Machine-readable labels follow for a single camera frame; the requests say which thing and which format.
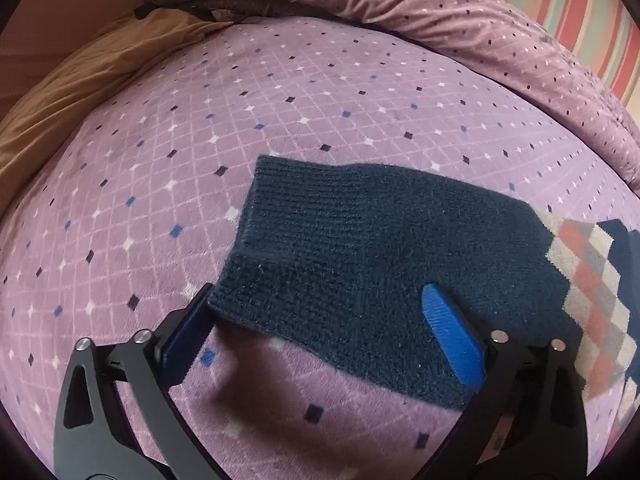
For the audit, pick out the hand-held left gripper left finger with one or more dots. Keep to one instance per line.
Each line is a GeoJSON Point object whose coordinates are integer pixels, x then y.
{"type": "Point", "coordinates": [182, 340]}

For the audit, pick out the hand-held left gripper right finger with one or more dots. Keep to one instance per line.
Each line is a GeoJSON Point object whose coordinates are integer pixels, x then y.
{"type": "Point", "coordinates": [450, 332]}

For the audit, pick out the navy argyle knit sweater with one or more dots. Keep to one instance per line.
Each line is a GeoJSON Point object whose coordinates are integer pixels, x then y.
{"type": "Point", "coordinates": [350, 240]}

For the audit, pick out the purple diamond-print bed sheet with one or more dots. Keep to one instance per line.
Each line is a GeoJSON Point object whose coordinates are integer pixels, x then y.
{"type": "Point", "coordinates": [250, 110]}

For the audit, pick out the brown pillow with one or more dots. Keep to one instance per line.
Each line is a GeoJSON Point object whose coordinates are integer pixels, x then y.
{"type": "Point", "coordinates": [75, 85]}

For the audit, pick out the purple dotted quilt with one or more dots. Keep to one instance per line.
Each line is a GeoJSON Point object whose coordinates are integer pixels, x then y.
{"type": "Point", "coordinates": [450, 10]}

